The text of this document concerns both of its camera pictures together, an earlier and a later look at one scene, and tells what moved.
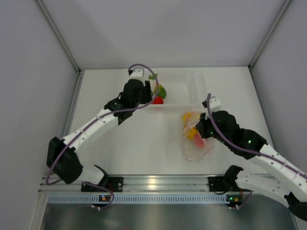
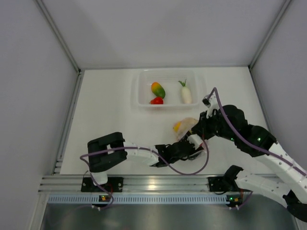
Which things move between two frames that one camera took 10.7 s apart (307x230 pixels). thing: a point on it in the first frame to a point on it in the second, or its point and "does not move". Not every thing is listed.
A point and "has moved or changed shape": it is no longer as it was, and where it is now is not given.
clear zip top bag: x=194 y=147 has moved or changed shape
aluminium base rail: x=48 y=183 does not move
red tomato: x=158 y=100 does not move
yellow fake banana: x=187 y=115 to x=177 y=126
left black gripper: x=147 y=92 to x=194 y=152
